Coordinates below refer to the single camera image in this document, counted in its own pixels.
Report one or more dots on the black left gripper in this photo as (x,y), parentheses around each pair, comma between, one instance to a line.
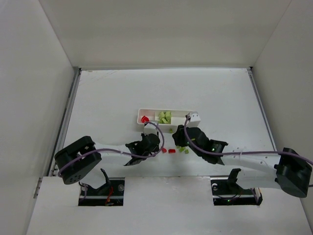
(151,139)

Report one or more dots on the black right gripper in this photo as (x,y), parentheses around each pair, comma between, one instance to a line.
(182,135)

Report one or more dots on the light green 2x2 lego brick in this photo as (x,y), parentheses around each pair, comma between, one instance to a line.
(168,114)

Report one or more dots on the red transparent curved lego piece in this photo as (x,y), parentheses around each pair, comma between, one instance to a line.
(145,119)

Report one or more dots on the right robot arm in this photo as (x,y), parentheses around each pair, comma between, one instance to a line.
(284,170)

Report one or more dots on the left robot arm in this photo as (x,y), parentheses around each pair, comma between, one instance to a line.
(84,161)

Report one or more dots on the white divided sorting tray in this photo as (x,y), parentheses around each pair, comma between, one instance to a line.
(178,117)

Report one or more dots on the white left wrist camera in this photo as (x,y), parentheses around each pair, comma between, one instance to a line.
(150,129)

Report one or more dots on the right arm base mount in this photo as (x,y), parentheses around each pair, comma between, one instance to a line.
(226,191)

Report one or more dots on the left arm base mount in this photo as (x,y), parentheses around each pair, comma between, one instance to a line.
(110,194)

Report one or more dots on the right aluminium frame rail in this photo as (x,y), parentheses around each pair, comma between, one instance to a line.
(250,73)

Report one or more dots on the aluminium frame rail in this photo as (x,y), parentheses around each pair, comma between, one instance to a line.
(62,130)
(250,73)

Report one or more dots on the left aluminium frame rail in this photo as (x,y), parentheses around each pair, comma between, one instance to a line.
(62,130)

